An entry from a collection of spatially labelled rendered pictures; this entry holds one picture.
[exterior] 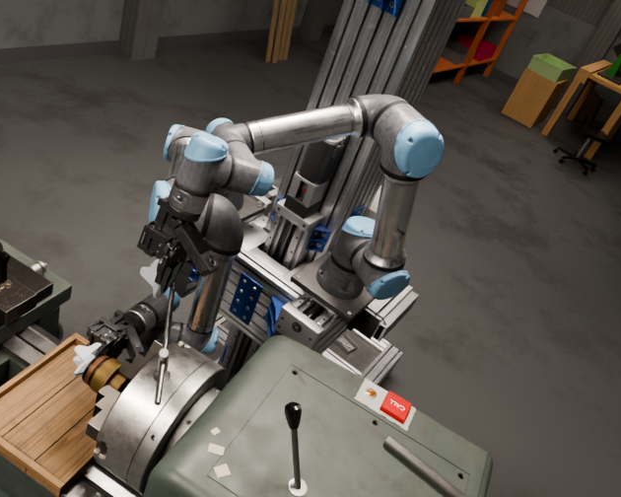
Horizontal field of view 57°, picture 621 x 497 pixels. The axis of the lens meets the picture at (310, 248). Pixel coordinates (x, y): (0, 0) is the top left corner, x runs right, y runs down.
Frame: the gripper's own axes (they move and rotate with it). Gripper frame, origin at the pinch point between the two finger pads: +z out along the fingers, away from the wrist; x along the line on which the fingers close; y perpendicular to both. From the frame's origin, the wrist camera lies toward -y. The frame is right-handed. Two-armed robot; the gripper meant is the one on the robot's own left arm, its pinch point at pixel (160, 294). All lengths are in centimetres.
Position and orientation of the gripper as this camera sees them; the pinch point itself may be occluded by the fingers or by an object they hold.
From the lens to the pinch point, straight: 127.0
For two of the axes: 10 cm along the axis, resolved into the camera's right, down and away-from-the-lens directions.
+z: -4.1, 8.5, 3.4
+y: -8.5, -4.9, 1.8
